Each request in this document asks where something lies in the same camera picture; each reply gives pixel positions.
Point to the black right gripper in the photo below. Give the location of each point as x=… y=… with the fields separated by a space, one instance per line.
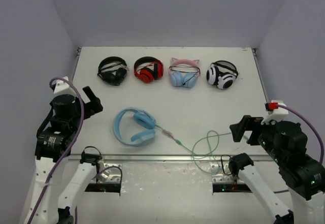
x=247 y=123

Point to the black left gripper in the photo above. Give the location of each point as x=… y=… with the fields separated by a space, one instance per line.
x=92 y=103

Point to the light blue headphones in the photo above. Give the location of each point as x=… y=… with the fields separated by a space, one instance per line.
x=134 y=127

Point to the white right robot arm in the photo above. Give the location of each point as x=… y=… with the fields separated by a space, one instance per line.
x=285 y=143

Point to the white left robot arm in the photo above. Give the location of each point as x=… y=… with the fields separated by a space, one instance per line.
x=55 y=138

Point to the white black headphones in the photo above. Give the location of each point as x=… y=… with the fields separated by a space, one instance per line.
x=222 y=74

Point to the red black headphones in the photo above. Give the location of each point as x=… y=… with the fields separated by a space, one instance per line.
x=148 y=69

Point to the pink blue cat-ear headphones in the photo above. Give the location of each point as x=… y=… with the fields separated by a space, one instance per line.
x=184 y=72

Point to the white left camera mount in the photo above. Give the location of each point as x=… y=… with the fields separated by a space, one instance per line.
x=60 y=87

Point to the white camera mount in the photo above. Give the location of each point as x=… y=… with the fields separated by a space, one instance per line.
x=275 y=111
x=60 y=87

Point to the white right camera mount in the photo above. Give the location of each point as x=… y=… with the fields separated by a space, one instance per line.
x=275 y=111

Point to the aluminium table rail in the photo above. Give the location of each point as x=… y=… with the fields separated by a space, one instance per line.
x=165 y=158

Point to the right metal mounting bracket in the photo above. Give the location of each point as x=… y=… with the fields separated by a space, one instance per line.
x=222 y=175

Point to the metal mounting bracket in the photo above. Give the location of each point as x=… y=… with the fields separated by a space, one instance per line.
x=110 y=173
x=222 y=175

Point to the left metal mounting bracket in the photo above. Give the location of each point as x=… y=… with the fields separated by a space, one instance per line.
x=110 y=173

